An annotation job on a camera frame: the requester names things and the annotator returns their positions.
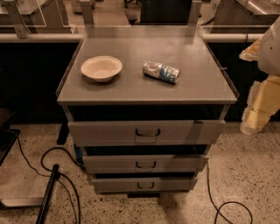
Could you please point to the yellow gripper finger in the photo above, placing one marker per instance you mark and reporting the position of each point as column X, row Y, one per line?
column 251, row 53

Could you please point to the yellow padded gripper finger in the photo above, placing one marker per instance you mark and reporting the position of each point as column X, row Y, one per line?
column 262, row 103

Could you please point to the grey top drawer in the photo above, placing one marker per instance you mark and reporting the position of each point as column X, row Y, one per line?
column 132, row 133

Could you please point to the grey drawer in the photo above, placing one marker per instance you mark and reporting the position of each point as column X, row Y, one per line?
column 144, row 164
column 132, row 133
column 133, row 185

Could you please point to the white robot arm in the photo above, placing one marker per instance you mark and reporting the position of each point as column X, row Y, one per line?
column 269, row 51

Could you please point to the grey drawer cabinet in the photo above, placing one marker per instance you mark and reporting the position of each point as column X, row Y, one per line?
column 203, row 91

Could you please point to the grey middle drawer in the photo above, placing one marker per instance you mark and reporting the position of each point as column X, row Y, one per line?
column 144, row 164

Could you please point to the grey bottom drawer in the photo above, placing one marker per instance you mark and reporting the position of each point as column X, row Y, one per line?
column 133, row 185

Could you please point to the crushed silver blue can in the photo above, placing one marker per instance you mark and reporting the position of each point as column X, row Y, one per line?
column 161, row 71

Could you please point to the white paper bowl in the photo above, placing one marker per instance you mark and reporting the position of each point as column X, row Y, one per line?
column 101, row 68

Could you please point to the black bar on floor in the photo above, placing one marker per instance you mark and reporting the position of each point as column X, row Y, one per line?
column 48, row 194

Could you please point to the dark equipment left edge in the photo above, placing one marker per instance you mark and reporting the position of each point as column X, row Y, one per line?
column 8, row 136

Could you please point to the white horizontal rail pipe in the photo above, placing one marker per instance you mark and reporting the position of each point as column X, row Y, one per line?
column 71, row 38

